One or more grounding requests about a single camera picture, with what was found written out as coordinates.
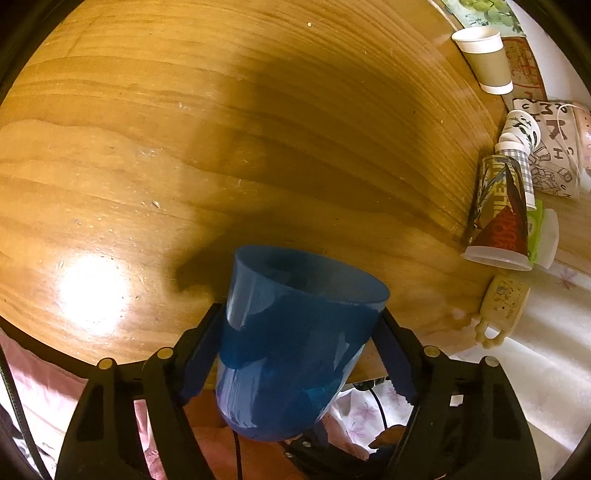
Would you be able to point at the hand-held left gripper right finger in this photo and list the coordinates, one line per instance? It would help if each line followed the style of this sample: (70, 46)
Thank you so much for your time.
(398, 364)

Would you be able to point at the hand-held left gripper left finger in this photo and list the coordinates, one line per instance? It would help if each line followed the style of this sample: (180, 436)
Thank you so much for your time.
(199, 364)

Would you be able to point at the blue plastic cup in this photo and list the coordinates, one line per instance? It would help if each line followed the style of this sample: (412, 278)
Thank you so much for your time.
(295, 341)

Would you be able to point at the printed tall paper cup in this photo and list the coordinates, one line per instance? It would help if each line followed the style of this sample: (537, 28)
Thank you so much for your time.
(501, 217)

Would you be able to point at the green white cup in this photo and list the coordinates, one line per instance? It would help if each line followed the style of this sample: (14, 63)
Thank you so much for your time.
(544, 235)

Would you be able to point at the checkered paper cup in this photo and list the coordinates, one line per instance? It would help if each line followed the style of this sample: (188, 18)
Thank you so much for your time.
(521, 166)

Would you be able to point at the white patterned paper cup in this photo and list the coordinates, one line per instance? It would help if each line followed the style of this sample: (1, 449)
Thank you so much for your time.
(521, 130)

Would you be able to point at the brown paper cup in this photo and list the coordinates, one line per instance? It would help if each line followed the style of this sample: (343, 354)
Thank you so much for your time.
(485, 60)

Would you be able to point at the cream ceramic mug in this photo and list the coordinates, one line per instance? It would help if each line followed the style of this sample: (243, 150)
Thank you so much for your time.
(499, 309)

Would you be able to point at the pink floral cloth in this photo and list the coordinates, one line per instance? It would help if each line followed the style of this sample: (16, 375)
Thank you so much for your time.
(41, 415)

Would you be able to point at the round wooden table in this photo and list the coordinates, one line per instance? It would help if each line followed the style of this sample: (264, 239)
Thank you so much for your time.
(231, 152)

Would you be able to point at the patterned paper bag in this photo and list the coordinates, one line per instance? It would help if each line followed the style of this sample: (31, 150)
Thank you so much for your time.
(556, 147)

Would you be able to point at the grape print picture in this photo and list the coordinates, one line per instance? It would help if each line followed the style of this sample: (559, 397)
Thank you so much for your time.
(485, 14)

